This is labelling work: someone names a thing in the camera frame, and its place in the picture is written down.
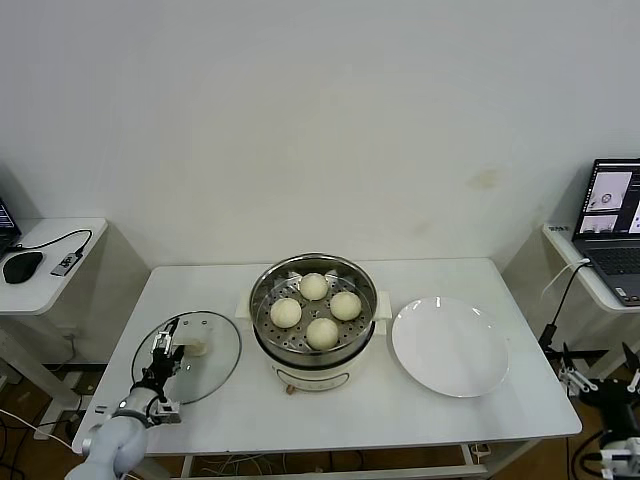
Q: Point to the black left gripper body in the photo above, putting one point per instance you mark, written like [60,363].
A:
[160,375]

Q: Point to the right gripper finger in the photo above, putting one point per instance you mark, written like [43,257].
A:
[634,380]
[572,372]

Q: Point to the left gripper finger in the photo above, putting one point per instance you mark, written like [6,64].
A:
[179,360]
[165,340]

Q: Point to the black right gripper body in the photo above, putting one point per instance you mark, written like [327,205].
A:
[612,395]

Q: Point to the round glass pot lid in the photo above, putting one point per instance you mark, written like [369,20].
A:
[215,360]

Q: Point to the white steamed baozi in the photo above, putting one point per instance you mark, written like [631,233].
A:
[346,305]
[314,286]
[286,312]
[322,333]

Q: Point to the perforated steel steamer basket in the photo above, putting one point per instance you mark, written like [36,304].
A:
[265,300]

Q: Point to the white side table with label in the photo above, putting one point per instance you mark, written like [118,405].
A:
[600,295]

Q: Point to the grey open laptop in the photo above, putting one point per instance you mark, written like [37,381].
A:
[610,260]

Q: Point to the round white plate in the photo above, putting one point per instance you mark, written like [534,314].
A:
[450,350]

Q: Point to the grey usb hub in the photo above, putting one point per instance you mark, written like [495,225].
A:
[66,264]

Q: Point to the white electric cooker pot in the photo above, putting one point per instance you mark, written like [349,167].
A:
[310,375]

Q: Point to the white side table with mouse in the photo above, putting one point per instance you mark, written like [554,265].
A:
[30,300]

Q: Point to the small white label sticker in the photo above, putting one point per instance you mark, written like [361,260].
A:
[559,228]

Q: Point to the black computer mouse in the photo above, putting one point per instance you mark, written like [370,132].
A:
[22,267]

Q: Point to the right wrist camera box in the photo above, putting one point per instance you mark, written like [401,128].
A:
[622,452]

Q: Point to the white main table frame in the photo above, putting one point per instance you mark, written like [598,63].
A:
[400,474]

